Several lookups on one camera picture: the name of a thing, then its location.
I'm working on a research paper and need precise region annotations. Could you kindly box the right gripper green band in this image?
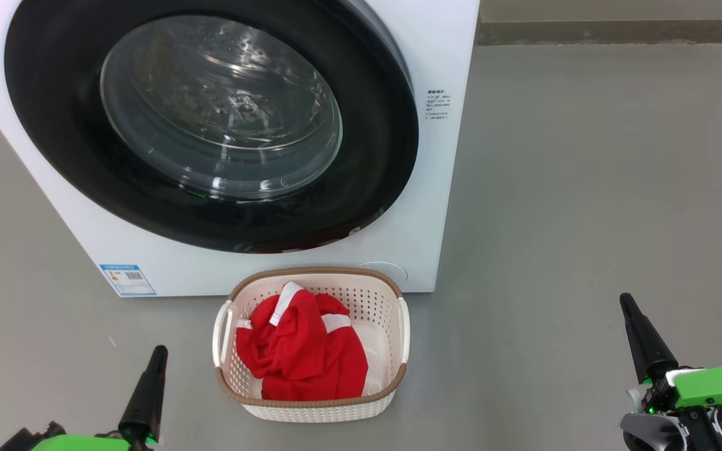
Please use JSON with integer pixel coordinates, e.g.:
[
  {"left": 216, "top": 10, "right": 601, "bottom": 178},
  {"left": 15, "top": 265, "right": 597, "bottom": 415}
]
[{"left": 619, "top": 292, "right": 722, "bottom": 415}]

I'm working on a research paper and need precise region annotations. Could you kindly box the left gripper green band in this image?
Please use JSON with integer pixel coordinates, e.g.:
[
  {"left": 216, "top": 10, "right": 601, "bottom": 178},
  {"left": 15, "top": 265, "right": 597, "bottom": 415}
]
[{"left": 31, "top": 345, "right": 169, "bottom": 451}]

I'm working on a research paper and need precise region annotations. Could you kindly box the red garment with white trim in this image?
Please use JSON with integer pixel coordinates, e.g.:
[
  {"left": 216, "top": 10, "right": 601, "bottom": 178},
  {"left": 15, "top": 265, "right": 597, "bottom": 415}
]
[{"left": 235, "top": 281, "right": 370, "bottom": 402}]

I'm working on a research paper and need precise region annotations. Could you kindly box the dark round glass washer door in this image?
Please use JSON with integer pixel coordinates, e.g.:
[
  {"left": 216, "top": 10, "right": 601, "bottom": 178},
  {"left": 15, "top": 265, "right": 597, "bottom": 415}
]
[{"left": 3, "top": 0, "right": 421, "bottom": 255}]

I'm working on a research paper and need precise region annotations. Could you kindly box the white front-load washing machine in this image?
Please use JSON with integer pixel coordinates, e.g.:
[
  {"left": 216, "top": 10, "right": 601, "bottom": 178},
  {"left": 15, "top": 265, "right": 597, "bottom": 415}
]
[{"left": 0, "top": 0, "right": 481, "bottom": 299}]

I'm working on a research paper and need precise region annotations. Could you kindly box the cream perforated laundry basket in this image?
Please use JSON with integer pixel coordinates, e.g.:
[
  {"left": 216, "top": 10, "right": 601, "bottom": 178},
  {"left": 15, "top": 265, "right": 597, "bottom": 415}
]
[{"left": 211, "top": 266, "right": 411, "bottom": 424}]

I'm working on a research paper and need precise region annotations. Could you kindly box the blue energy label sticker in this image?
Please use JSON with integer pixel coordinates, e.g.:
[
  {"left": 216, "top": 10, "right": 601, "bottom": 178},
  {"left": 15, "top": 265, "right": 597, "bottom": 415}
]
[{"left": 98, "top": 263, "right": 157, "bottom": 297}]

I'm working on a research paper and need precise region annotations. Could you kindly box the round white filter cover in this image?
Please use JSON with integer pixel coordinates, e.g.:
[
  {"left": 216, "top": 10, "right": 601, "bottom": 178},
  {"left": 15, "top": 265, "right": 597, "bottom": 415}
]
[{"left": 353, "top": 261, "right": 409, "bottom": 286}]

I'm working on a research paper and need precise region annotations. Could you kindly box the printed instruction decal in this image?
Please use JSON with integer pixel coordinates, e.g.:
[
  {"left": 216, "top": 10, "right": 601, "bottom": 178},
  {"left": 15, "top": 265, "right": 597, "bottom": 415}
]
[{"left": 424, "top": 89, "right": 453, "bottom": 122}]

